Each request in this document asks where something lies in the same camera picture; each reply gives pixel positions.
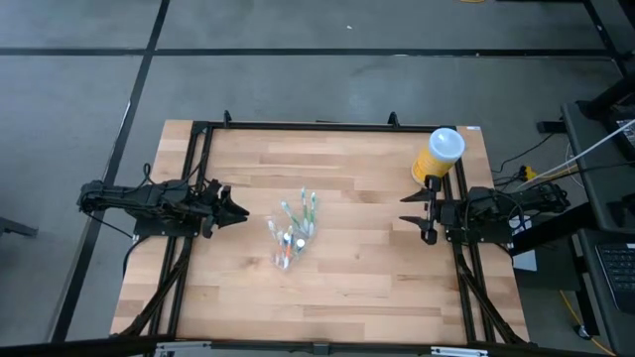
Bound yellow floor cable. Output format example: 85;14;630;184
559;290;616;356

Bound black stand foot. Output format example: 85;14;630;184
0;216;39;238

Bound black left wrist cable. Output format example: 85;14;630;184
141;157;209;188

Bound black laptop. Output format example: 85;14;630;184
593;241;635;316

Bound silver bracket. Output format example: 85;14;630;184
153;340;212;357
430;345;490;357

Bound black aluminium table frame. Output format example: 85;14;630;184
116;109;530;348

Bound black crossbar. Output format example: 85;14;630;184
0;334;635;357

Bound yellow wipes canister white lid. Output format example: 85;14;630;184
410;127;466;186

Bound black floor cable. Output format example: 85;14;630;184
490;131;558;175

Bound black side desk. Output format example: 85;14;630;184
537;73;635;357

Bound clear acrylic organizer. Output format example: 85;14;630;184
267;190;321;272

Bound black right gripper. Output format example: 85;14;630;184
398;176;458;245

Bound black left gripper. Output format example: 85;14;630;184
200;178;251;239

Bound white paper label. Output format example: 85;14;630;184
510;215;540;273

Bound white rod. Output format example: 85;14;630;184
515;117;635;189

